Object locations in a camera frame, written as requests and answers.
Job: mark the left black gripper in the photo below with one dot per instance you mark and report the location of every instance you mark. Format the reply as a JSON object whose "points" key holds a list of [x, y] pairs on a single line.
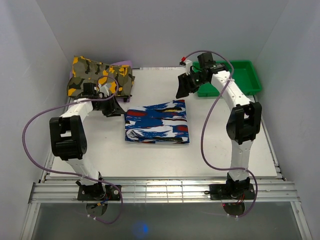
{"points": [[111, 107]]}

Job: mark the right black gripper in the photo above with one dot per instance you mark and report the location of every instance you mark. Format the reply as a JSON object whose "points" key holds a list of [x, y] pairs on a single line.
{"points": [[185, 87]]}

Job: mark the blue white red patterned trousers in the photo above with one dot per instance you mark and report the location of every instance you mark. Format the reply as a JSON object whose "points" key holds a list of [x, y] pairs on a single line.
{"points": [[159, 123]]}

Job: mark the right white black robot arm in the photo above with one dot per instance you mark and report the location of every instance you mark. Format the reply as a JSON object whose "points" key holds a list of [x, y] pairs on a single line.
{"points": [[243, 124]]}

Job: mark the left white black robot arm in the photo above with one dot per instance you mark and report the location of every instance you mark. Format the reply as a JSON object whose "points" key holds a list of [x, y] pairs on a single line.
{"points": [[68, 138]]}

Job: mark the camouflage yellow green trousers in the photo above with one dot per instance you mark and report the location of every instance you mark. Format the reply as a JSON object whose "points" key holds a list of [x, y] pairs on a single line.
{"points": [[100, 75]]}

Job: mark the green plastic tray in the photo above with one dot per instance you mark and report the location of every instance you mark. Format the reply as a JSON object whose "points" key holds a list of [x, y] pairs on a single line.
{"points": [[245, 77]]}

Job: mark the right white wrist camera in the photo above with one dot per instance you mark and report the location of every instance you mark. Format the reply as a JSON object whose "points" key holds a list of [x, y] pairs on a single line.
{"points": [[187, 64]]}

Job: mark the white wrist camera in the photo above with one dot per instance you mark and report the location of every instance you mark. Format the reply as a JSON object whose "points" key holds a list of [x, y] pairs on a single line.
{"points": [[103, 91], [187, 64]]}

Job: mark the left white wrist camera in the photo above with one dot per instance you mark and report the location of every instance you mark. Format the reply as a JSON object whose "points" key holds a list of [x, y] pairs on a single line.
{"points": [[103, 91]]}

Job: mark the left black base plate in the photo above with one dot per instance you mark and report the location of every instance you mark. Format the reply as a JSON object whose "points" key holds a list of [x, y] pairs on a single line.
{"points": [[98, 192]]}

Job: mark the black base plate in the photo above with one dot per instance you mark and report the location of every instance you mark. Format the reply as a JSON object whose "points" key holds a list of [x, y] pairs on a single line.
{"points": [[98, 192], [231, 192]]}

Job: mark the aluminium frame rail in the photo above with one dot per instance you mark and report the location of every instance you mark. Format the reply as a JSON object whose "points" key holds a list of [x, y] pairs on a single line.
{"points": [[162, 191]]}

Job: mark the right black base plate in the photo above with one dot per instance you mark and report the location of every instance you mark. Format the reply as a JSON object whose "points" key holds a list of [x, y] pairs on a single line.
{"points": [[231, 192]]}

